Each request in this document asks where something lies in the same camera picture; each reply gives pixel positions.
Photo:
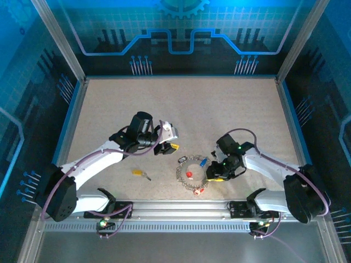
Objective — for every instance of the blue capped key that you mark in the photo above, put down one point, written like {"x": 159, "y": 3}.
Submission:
{"x": 203, "y": 163}

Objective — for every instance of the red capped key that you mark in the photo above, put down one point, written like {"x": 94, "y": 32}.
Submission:
{"x": 189, "y": 174}

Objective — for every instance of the yellow capped key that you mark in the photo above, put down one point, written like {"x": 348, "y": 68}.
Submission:
{"x": 136, "y": 172}

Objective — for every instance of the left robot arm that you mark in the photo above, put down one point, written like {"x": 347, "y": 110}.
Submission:
{"x": 93, "y": 161}

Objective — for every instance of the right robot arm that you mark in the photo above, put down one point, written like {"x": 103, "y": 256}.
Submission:
{"x": 268, "y": 164}

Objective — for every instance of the small circuit board with LED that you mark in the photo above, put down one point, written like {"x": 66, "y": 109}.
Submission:
{"x": 104, "y": 223}
{"x": 260, "y": 224}

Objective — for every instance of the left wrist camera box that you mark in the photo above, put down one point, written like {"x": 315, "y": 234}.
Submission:
{"x": 168, "y": 132}

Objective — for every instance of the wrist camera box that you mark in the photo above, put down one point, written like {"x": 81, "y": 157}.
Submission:
{"x": 168, "y": 132}
{"x": 215, "y": 156}

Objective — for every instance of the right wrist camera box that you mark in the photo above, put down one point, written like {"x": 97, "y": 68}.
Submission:
{"x": 215, "y": 156}

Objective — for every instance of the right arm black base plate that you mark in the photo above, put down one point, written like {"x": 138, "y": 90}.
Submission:
{"x": 238, "y": 211}

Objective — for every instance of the aluminium mounting rail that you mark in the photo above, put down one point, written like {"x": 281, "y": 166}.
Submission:
{"x": 178, "y": 208}

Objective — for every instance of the aluminium side rail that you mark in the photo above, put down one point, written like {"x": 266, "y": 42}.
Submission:
{"x": 288, "y": 115}
{"x": 76, "y": 115}

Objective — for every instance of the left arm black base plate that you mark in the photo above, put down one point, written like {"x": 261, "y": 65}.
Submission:
{"x": 123, "y": 211}

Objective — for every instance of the aluminium frame post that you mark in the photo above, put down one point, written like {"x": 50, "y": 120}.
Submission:
{"x": 301, "y": 41}
{"x": 60, "y": 41}

